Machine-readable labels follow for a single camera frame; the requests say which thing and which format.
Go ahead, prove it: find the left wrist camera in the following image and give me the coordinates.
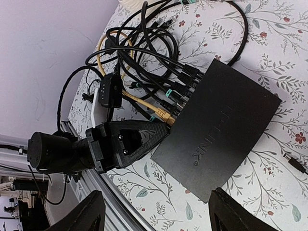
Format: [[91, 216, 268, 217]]
[[90, 74, 122, 128]]

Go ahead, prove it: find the yellow ethernet cable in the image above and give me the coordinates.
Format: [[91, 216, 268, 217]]
[[97, 30, 176, 126]]

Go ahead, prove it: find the black network switch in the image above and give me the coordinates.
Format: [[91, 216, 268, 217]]
[[152, 60, 281, 203]]

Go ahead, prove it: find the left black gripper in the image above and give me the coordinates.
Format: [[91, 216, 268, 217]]
[[86, 120, 169, 173]]

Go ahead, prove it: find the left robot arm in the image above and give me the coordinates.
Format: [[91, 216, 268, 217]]
[[27, 65, 169, 175]]

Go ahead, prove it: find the black cable bundle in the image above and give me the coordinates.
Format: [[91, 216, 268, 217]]
[[84, 0, 249, 118]]

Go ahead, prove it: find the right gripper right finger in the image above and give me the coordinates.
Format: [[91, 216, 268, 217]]
[[208, 188, 276, 231]]

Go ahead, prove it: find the thin black power cord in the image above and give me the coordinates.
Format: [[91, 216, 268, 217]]
[[283, 153, 308, 176]]

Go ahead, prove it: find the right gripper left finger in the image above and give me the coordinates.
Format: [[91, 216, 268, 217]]
[[47, 190, 105, 231]]

